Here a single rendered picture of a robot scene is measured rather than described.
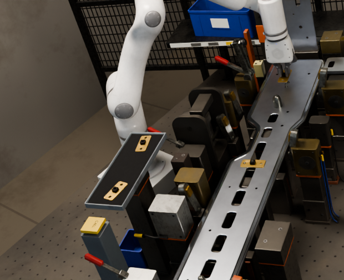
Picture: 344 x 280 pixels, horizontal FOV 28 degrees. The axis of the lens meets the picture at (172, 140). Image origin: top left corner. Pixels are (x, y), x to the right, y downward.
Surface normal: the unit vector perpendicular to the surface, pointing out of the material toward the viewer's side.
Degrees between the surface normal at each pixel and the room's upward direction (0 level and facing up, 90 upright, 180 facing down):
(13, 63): 90
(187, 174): 0
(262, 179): 0
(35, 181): 0
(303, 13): 90
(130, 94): 71
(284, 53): 90
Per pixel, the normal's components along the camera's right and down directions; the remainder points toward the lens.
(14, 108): 0.72, 0.23
